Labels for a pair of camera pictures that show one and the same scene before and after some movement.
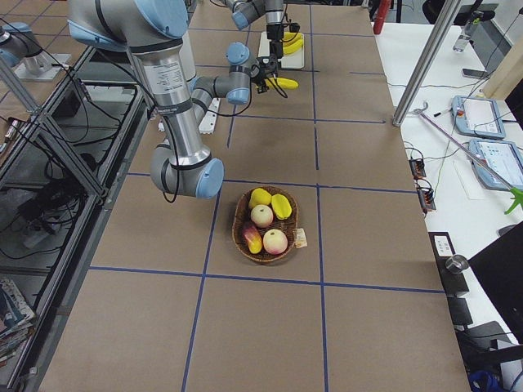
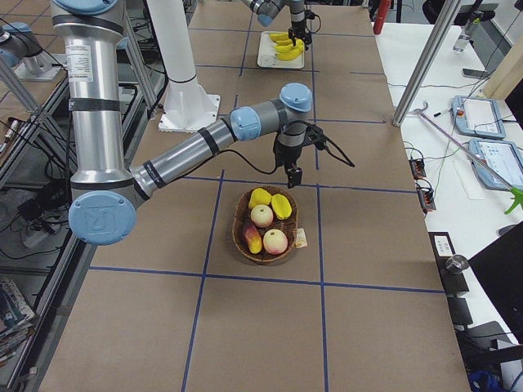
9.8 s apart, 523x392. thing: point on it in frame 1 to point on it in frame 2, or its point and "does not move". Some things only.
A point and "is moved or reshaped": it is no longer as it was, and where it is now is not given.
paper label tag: [301, 241] does not move
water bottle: [462, 41] does not move
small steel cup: [456, 264] does not move
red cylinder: [382, 13] does not move
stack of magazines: [16, 320] does not move
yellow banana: [283, 82] is moved or reshaped
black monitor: [498, 269] does not move
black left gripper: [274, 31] to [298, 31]
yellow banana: [291, 37] is moved or reshaped
